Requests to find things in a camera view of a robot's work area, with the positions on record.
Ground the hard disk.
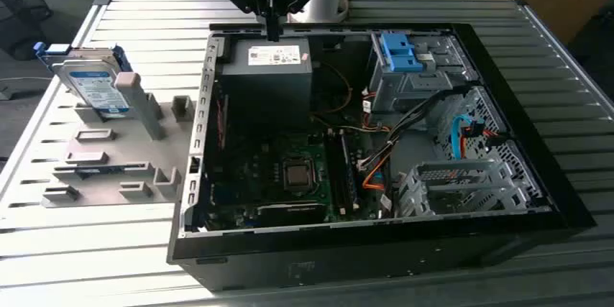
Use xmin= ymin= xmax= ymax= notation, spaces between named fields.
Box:
xmin=33 ymin=42 xmax=134 ymax=119

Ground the silver disk bay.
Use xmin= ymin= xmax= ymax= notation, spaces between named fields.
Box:
xmin=395 ymin=157 xmax=534 ymax=219

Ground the blue plastic drive latch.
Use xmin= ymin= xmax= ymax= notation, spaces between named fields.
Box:
xmin=378 ymin=32 xmax=426 ymax=73

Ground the grey power supply unit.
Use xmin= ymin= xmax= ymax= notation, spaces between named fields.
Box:
xmin=223 ymin=37 xmax=315 ymax=135

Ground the metal drive cage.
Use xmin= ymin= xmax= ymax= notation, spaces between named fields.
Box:
xmin=367 ymin=32 xmax=481 ymax=114

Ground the black mesh wastebasket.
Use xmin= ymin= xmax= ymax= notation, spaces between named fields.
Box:
xmin=0 ymin=0 xmax=53 ymax=60

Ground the green motherboard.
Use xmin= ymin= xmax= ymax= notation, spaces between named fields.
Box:
xmin=206 ymin=130 xmax=385 ymax=231

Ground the silver CPU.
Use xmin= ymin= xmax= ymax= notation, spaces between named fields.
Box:
xmin=286 ymin=165 xmax=312 ymax=185

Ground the grey parts rack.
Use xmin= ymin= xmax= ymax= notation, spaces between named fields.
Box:
xmin=41 ymin=72 xmax=198 ymax=209

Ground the CPU socket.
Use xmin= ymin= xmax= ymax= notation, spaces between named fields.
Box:
xmin=280 ymin=155 xmax=319 ymax=193

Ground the black graphics card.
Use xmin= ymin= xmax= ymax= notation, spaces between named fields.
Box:
xmin=254 ymin=202 xmax=328 ymax=228

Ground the black open PC case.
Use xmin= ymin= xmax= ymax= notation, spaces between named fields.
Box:
xmin=166 ymin=22 xmax=599 ymax=293

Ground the thin yellow wire loop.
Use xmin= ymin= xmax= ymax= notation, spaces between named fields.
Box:
xmin=311 ymin=62 xmax=355 ymax=116

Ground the multicolour wire bundle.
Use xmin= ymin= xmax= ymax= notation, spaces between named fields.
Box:
xmin=311 ymin=112 xmax=393 ymax=134

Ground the black cable bundle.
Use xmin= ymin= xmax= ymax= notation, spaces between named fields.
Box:
xmin=383 ymin=86 xmax=469 ymax=147

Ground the white floor cable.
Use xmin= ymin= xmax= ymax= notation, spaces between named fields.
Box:
xmin=0 ymin=75 xmax=52 ymax=83

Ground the light blue data wire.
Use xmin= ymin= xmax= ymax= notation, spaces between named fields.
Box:
xmin=450 ymin=113 xmax=481 ymax=160

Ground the power wire with black plug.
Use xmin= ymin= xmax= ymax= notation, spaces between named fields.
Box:
xmin=461 ymin=123 xmax=514 ymax=149

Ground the orange data wire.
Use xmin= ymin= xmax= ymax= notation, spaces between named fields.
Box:
xmin=362 ymin=166 xmax=387 ymax=192

